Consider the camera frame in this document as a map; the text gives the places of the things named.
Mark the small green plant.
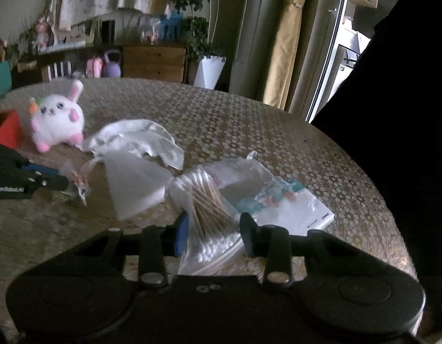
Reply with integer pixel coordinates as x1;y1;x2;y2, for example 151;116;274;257
20;18;37;44

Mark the grey tower air conditioner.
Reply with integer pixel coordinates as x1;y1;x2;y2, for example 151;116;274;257
228;0;279;97

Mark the grey shell cushion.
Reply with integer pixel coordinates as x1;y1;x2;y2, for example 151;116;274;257
113;9;150;42

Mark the blue toy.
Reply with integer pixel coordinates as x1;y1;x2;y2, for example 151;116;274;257
160;11;184;40

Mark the washing machine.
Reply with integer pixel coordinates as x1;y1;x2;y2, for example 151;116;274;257
335;27;372;79

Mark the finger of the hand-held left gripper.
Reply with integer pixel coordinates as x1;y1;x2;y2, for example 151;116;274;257
27;171;70;191
20;159;48;174

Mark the white and pink bunny plush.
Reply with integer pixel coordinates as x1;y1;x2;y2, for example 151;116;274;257
28;80;86;153

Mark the black speaker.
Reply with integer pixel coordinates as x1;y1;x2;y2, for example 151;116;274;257
100;19;116;44

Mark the pink backpack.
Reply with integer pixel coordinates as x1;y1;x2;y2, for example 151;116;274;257
85;55;103;78

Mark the red box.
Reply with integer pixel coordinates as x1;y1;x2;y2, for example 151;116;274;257
0;110;23;149

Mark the wooden sideboard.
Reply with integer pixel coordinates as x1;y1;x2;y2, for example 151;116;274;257
9;41;189;85

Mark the potted plant in white planter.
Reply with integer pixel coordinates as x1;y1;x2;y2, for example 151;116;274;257
169;0;239;90

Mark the black coat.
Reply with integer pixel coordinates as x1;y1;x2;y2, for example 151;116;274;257
312;0;442;330

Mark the translucent white pouch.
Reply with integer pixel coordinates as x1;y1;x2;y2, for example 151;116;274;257
79;150;175;220

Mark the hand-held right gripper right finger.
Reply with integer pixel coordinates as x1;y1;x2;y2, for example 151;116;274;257
240;212;357;289

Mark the clear plastic bag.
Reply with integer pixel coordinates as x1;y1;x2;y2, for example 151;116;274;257
203;150;334;239

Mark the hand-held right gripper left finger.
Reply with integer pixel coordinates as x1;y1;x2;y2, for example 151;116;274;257
68;211;191;289

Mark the light photo frame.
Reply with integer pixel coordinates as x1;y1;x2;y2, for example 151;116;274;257
68;21;96;42

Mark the white router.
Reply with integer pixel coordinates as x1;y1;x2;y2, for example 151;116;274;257
40;61;73;81

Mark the purple kettlebell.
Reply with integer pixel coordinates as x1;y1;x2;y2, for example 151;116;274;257
103;50;122;78

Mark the white keyboard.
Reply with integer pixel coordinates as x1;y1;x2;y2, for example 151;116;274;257
36;39;87;52

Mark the teal storage bin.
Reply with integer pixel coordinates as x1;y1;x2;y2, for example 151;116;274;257
0;59;12;97

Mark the pink doll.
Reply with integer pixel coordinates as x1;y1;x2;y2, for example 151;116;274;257
34;16;51;49

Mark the bag of cotton swabs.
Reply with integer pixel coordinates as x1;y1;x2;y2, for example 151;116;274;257
164;167;245;276

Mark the yellow curtain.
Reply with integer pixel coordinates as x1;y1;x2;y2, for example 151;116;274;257
262;0;315;110

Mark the pink wrapped toy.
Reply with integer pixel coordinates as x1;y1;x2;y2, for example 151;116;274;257
144;25;161;44

